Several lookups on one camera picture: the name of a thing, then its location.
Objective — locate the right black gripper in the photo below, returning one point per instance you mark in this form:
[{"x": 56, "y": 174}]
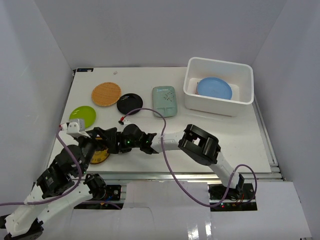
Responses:
[{"x": 121, "y": 147}]

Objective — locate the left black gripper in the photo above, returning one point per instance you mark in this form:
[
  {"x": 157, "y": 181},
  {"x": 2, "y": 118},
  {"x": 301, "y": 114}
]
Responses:
[{"x": 92, "y": 139}]

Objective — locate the green round plate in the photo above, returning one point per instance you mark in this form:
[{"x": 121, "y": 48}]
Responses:
[{"x": 86, "y": 113}]

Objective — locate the yellow patterned black-rimmed plate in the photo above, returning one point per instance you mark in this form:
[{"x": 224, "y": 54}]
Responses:
[{"x": 99, "y": 157}]

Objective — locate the black round plate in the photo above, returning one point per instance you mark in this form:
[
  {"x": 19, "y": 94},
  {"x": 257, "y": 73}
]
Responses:
[{"x": 129, "y": 102}]

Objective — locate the blue round plate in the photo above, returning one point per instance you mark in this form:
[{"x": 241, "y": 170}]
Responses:
[{"x": 215, "y": 88}]

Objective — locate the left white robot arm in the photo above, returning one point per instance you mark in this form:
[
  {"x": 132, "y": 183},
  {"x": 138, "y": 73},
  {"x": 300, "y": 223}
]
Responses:
[{"x": 64, "y": 184}]

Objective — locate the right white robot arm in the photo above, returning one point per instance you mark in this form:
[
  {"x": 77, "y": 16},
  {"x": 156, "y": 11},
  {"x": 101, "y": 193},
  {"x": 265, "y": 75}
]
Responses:
[{"x": 199, "y": 145}]

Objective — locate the white plastic bin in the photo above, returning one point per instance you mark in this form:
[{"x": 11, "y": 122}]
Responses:
[{"x": 239, "y": 76}]

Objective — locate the orange woven round plate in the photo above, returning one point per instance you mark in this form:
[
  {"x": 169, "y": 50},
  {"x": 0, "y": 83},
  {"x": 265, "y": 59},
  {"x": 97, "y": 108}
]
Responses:
[{"x": 106, "y": 94}]

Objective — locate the teal rectangular ceramic plate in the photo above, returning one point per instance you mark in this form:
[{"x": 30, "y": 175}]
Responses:
[{"x": 165, "y": 101}]

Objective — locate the dark label sticker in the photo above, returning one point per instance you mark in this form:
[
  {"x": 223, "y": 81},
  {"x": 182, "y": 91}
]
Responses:
[{"x": 85, "y": 70}]

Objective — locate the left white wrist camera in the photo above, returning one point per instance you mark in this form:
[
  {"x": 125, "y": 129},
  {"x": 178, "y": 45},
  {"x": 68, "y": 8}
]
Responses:
[{"x": 75, "y": 128}]

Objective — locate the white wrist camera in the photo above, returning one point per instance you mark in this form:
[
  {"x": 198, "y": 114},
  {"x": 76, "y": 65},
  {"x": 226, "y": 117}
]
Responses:
[
  {"x": 75, "y": 128},
  {"x": 123, "y": 121}
]

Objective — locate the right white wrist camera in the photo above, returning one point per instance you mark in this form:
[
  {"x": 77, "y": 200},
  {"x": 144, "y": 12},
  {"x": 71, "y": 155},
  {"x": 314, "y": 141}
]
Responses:
[{"x": 123, "y": 121}]

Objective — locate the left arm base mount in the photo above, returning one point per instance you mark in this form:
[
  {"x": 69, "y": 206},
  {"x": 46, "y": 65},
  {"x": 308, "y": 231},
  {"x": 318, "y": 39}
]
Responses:
[{"x": 110, "y": 193}]

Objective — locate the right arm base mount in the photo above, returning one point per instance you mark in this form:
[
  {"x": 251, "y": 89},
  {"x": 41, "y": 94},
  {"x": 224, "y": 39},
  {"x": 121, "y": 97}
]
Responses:
[{"x": 243, "y": 202}]

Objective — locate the aluminium frame rail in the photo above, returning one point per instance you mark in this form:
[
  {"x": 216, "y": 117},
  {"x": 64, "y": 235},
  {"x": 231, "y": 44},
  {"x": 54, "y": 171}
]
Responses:
[{"x": 153, "y": 207}]

